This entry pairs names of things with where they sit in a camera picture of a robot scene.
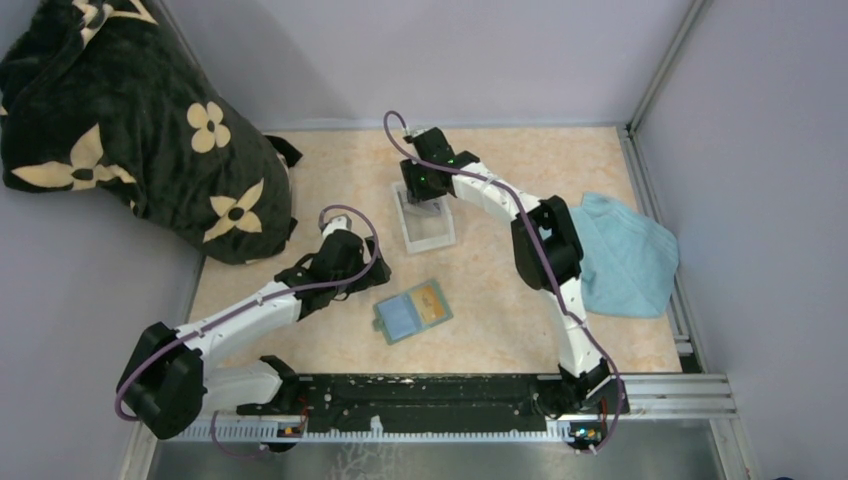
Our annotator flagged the black floral blanket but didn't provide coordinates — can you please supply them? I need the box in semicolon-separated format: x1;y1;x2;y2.
1;1;300;265

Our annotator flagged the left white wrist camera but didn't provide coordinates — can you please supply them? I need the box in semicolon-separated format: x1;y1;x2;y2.
321;214;352;239

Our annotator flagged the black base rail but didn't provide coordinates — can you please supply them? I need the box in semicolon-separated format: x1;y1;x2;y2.
236;374;630;434

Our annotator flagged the translucent white plastic bin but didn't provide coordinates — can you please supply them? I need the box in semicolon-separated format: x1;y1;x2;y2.
391;182;456;254

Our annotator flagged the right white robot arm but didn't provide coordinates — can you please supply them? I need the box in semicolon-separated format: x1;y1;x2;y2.
401;128;625;412

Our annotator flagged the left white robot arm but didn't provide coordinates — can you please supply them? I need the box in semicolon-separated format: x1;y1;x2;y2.
114;227;391;440

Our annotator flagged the yellow credit card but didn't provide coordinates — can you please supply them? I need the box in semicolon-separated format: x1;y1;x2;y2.
411;284;447;325

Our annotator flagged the light blue towel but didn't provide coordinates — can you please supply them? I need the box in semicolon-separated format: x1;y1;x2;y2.
570;192;680;318

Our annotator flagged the aluminium frame rail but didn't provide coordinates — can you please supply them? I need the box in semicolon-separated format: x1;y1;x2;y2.
137;372;738;445

